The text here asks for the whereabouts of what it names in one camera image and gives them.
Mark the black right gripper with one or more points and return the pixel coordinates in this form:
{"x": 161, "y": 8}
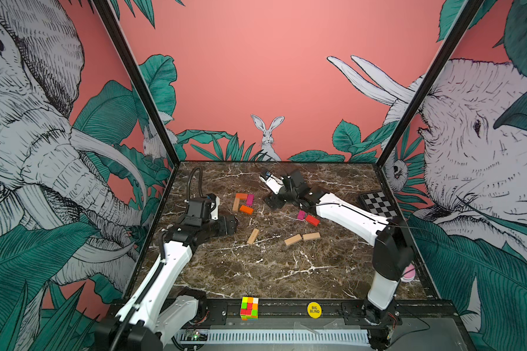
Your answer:
{"x": 274, "y": 199}

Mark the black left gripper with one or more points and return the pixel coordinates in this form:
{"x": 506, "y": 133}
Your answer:
{"x": 224, "y": 228}

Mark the natural wood block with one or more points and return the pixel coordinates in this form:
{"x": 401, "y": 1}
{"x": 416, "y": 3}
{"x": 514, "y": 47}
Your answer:
{"x": 236, "y": 205}
{"x": 253, "y": 236}
{"x": 293, "y": 240}
{"x": 311, "y": 236}

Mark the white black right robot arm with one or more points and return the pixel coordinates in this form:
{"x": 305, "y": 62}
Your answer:
{"x": 393, "y": 249}

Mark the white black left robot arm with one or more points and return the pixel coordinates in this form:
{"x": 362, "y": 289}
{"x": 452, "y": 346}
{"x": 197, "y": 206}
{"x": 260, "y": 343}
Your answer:
{"x": 144, "y": 323}

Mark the red block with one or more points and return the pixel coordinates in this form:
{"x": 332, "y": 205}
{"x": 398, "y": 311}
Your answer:
{"x": 312, "y": 220}

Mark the colourful puzzle cube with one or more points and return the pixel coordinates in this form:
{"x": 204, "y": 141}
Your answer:
{"x": 249, "y": 308}

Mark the black white checkerboard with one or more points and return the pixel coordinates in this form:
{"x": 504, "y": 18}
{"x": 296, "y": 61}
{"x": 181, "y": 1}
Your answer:
{"x": 377, "y": 203}

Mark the white ventilation grille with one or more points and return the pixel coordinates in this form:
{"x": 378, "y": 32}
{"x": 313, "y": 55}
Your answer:
{"x": 282, "y": 336}

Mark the yellow big blind chip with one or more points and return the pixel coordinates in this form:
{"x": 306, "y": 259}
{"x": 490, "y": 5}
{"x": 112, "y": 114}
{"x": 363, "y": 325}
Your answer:
{"x": 314, "y": 310}

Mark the small circuit board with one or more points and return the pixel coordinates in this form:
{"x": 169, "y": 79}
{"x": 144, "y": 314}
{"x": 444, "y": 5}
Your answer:
{"x": 194, "y": 336}

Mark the pink round button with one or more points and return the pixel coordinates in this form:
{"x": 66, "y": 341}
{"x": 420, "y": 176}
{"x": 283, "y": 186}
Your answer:
{"x": 409, "y": 273}

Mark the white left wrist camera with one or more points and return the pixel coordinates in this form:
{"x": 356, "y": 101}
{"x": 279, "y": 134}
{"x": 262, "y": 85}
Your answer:
{"x": 215, "y": 203}

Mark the black front rail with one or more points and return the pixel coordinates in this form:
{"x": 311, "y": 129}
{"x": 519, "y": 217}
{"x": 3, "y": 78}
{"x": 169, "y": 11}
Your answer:
{"x": 220, "y": 311}

